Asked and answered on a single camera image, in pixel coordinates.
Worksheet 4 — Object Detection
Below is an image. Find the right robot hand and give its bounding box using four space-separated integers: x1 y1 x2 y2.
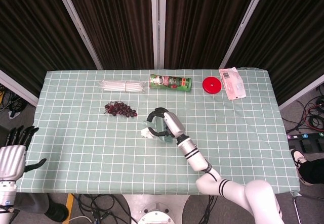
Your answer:
146 107 187 139

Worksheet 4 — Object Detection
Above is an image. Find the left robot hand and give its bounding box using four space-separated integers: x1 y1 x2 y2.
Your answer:
0 125 48 182

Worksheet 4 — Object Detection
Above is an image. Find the light green hand brush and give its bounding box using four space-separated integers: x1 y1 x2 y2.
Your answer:
142 119 175 144

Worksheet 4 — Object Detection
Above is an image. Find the tissue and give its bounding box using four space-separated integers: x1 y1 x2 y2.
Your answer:
140 127 155 140

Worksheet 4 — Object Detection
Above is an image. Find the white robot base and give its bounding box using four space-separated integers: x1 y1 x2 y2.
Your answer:
123 195 193 224

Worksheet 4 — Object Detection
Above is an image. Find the green chips can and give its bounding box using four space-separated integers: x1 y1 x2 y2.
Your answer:
149 73 192 93

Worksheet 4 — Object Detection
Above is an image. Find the grey trouser leg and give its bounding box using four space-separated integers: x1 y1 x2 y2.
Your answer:
15 193 50 217

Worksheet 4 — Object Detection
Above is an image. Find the red round plastic lid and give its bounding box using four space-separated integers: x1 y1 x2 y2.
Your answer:
202 76 222 95

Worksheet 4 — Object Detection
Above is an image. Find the dark red grape bunch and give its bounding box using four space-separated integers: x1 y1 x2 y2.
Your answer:
104 101 138 118

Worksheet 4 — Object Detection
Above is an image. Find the clear pack of white straws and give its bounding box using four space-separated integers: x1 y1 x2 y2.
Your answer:
98 79 147 94

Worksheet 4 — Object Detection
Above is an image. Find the black shoe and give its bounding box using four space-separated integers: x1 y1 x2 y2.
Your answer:
47 203 69 222

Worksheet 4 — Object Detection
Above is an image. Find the pink white plastic packet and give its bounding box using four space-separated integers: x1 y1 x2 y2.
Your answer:
218 66 247 100

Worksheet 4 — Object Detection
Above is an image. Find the green white checked tablecloth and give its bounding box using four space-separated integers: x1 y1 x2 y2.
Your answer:
16 68 302 196

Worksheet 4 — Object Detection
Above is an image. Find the dark brown pleated curtain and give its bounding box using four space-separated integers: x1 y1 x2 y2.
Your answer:
0 0 98 98
226 0 324 106
62 0 155 70
164 0 261 69

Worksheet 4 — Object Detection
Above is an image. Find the white black sneaker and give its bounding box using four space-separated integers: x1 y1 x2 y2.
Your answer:
290 148 311 186

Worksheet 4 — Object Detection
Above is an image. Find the black power strip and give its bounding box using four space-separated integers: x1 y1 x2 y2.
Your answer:
287 132 324 141

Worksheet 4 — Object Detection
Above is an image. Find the black foot pedal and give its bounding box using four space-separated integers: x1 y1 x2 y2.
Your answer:
301 140 324 152

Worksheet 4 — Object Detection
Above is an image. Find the black trouser leg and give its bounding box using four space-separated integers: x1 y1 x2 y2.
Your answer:
298 158 324 184

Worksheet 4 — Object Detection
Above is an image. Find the grey metal stand leg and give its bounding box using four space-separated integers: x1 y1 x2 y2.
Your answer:
291 191 324 224

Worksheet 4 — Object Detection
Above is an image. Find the black cable bundle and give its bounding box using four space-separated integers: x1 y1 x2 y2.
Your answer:
70 193 139 224
280 84 324 133
0 82 25 120

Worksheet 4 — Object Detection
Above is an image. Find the white metal frame post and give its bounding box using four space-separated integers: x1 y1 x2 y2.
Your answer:
0 69 40 107
219 0 270 69
278 74 324 111
151 0 167 70
52 0 103 70

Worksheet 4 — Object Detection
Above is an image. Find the white cable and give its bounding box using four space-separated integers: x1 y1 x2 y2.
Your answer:
67 215 94 224

